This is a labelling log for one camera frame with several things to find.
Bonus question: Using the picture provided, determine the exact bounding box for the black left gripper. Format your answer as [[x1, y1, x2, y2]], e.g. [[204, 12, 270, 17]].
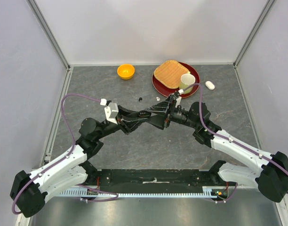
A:
[[96, 105, 148, 140]]

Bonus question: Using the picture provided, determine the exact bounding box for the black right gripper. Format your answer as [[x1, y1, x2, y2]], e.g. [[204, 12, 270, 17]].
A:
[[145, 94, 199, 130]]

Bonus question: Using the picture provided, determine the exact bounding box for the black earbud charging case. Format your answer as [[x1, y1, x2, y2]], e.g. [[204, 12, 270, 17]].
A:
[[137, 111, 152, 119]]

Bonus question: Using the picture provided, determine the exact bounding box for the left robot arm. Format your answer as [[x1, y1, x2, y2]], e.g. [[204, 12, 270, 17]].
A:
[[10, 105, 151, 218]]

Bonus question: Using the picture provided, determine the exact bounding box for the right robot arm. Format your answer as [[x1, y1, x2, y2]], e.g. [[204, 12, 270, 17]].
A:
[[147, 95, 288, 202]]

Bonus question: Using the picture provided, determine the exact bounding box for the white earbud charging case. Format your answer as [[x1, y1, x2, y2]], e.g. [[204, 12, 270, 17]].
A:
[[205, 81, 215, 90]]

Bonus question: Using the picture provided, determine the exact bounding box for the dark red round tray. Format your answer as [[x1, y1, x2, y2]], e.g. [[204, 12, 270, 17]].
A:
[[152, 62, 200, 99]]

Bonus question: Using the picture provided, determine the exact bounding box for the woven bamboo tray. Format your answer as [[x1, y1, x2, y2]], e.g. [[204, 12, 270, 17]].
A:
[[153, 60, 190, 89]]

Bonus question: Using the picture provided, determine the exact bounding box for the pale green cup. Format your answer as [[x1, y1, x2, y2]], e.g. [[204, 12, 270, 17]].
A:
[[179, 73, 196, 94]]

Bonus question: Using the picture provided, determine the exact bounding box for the orange plastic bowl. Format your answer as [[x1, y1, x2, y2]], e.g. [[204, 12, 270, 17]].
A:
[[117, 64, 135, 80]]

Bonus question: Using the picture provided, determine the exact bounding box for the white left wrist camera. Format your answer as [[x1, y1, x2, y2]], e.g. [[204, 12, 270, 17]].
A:
[[104, 102, 119, 124]]

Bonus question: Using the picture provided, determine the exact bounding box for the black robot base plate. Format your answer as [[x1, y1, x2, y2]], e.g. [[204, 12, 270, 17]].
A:
[[83, 169, 235, 194]]

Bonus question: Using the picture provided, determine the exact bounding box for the light blue cable duct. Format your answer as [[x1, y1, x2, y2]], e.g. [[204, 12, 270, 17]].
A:
[[58, 187, 217, 199]]

